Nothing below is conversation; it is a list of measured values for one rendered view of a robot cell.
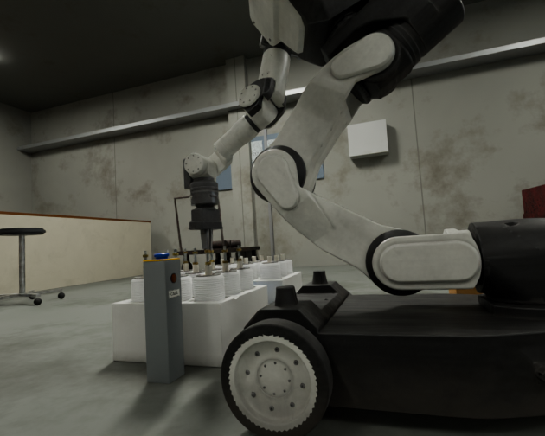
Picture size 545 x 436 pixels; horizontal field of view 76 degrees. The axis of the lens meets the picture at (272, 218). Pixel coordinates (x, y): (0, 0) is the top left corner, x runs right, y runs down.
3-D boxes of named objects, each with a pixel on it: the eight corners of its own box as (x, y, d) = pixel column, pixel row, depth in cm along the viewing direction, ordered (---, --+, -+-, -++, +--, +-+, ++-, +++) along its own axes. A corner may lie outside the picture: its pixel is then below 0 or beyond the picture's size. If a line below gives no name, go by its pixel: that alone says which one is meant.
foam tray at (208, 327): (270, 332, 135) (267, 285, 136) (223, 368, 98) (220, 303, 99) (182, 330, 148) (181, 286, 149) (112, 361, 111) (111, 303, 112)
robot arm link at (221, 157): (209, 183, 118) (239, 157, 115) (195, 180, 109) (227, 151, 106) (199, 169, 119) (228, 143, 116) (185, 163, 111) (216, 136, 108)
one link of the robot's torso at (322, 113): (294, 218, 100) (411, 84, 91) (274, 214, 83) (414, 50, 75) (258, 183, 104) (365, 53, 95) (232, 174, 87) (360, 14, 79)
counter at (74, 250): (152, 272, 548) (150, 221, 554) (-17, 298, 321) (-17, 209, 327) (112, 274, 574) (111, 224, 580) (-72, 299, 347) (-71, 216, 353)
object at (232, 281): (240, 328, 114) (236, 272, 116) (211, 329, 115) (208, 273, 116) (245, 321, 124) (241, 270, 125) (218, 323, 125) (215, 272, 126)
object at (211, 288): (227, 336, 104) (223, 275, 106) (194, 340, 103) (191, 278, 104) (227, 329, 114) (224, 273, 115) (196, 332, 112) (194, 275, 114)
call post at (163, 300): (185, 374, 95) (181, 259, 97) (169, 384, 89) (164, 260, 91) (163, 372, 97) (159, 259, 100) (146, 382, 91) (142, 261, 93)
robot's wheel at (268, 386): (337, 433, 61) (329, 317, 63) (333, 450, 57) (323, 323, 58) (234, 422, 68) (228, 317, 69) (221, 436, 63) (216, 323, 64)
